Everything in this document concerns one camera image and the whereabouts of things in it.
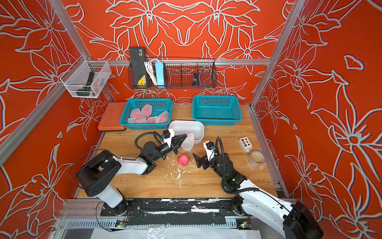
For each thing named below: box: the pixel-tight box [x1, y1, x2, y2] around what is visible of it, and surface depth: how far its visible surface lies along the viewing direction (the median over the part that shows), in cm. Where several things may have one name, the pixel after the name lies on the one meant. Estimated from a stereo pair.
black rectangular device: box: [129, 46, 148, 88], surface depth 89 cm
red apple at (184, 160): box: [177, 153, 191, 167], surface depth 86 cm
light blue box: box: [155, 61, 165, 87], surface depth 92 cm
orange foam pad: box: [97, 102, 127, 131], surface depth 106 cm
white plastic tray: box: [168, 119, 205, 144], surface depth 105 cm
